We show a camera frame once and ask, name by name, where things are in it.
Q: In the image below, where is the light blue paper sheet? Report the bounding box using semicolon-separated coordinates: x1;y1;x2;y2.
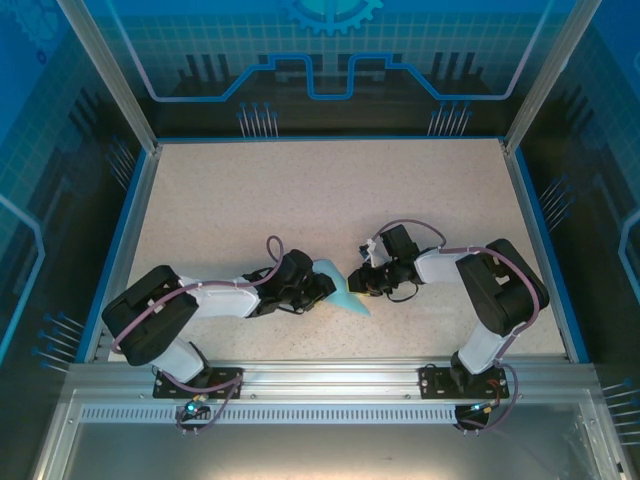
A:
312;258;372;318

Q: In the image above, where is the grey metal shelf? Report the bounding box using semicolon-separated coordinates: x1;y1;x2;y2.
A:
32;388;634;480

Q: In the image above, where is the blue printed side panel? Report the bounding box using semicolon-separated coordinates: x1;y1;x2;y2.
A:
0;0;151;480
517;0;640;480

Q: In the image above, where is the blue printed circuit-pattern panel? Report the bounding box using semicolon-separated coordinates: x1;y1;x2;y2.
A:
107;0;559;139

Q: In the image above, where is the thin black right gripper cable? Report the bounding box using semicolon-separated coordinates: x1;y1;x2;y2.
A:
387;282;419;304

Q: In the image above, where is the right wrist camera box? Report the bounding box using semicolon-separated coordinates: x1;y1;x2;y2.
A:
358;238;387;269

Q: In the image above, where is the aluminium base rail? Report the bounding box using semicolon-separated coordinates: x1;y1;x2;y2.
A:
64;355;601;404

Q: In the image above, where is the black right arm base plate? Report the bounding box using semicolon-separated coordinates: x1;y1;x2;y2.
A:
418;363;511;400

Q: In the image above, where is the slotted grey cable duct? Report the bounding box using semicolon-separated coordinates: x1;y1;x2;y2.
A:
78;405;504;426

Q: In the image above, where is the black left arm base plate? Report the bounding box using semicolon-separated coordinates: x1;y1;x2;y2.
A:
152;366;246;400

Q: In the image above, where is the aluminium side rail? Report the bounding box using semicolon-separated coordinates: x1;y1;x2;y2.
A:
82;144;164;364
499;138;592;364

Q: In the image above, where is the right cable connector green light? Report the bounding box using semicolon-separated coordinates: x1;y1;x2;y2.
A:
467;399;502;417

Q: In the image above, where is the cable connector green light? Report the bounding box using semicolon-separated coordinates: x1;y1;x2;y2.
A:
180;392;210;420
467;399;502;417

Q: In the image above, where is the left cable connector green light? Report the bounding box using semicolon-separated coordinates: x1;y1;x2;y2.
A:
180;392;210;420

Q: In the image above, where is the aluminium enclosure post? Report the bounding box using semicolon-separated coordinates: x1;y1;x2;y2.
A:
501;0;604;157
54;0;164;157

